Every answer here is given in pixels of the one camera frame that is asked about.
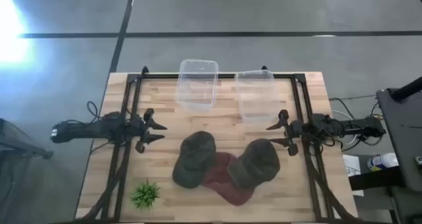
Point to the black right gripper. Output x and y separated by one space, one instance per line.
290 130

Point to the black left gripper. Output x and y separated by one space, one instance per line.
140 128

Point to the olive green cap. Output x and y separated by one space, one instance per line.
255 164
194 161

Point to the dark red cap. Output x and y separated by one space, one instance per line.
224 187

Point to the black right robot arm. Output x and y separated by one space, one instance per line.
343 126

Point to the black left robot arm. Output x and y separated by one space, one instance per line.
82 129

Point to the clear plastic bin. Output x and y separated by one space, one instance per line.
256 95
197 84

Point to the small green artificial plant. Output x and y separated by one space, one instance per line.
145 195

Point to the white paper sheet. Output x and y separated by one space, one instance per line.
352 164

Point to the white wipes canister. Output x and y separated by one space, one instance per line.
382 161

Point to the black bar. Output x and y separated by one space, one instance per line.
376 179

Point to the grey cart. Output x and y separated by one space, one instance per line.
403 128

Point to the black pole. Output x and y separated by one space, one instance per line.
407 89

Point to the dark glass side table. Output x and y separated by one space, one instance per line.
16 141

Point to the black metal table frame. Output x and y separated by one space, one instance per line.
296 85

